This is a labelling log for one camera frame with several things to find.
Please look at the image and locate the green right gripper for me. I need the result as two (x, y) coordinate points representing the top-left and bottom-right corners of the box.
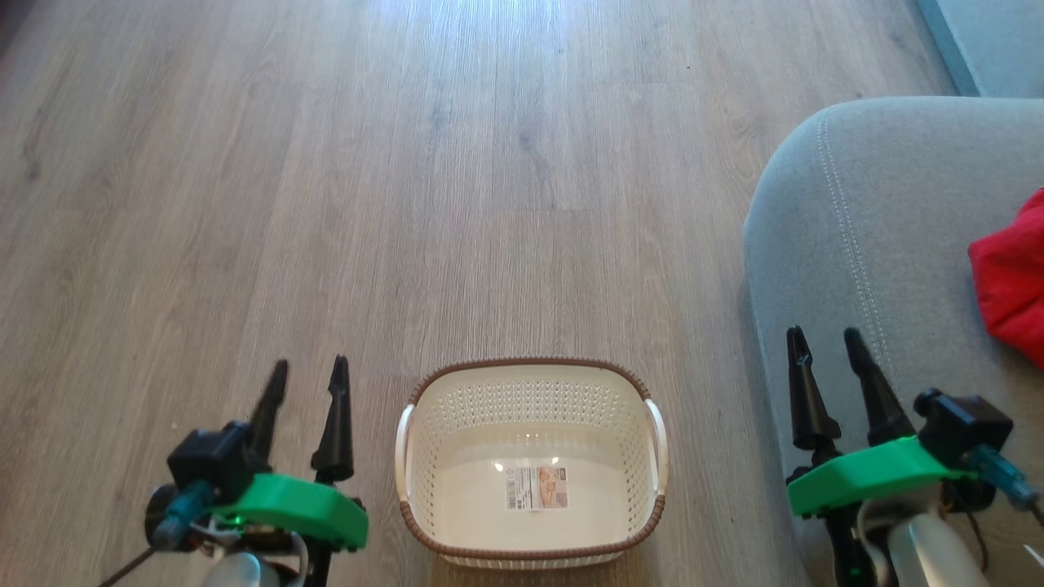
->
(786, 326), (980, 519)

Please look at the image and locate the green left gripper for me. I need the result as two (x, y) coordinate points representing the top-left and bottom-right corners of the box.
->
(212, 355), (369, 554)

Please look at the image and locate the red garment with white trim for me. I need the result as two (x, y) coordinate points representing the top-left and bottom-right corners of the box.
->
(968, 188), (1044, 373)

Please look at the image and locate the grey and yellow sofa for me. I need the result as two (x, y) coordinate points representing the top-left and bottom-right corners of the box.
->
(743, 0), (1044, 587)

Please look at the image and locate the black round right gripper motor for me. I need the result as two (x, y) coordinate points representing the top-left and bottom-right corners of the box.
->
(946, 474), (998, 514)

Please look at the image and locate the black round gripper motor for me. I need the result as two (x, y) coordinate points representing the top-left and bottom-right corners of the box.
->
(144, 484), (197, 549)
(946, 474), (998, 514)

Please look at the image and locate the black round left gripper motor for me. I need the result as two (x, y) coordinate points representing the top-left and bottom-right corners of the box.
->
(144, 484), (197, 549)

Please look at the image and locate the cream perforated laundry basket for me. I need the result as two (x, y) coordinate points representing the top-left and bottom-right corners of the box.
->
(395, 356), (670, 570)

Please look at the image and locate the printed basket label sticker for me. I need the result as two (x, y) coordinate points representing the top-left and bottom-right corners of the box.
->
(505, 465), (569, 513)

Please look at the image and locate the teal left camera cable plug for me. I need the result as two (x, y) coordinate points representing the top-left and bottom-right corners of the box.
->
(151, 481), (215, 549)

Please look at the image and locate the teal camera cable plug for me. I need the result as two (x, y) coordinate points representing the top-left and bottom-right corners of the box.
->
(971, 444), (1042, 511)
(151, 481), (215, 549)

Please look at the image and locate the teal right camera cable plug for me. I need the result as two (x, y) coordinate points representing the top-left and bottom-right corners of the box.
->
(971, 444), (1042, 511)

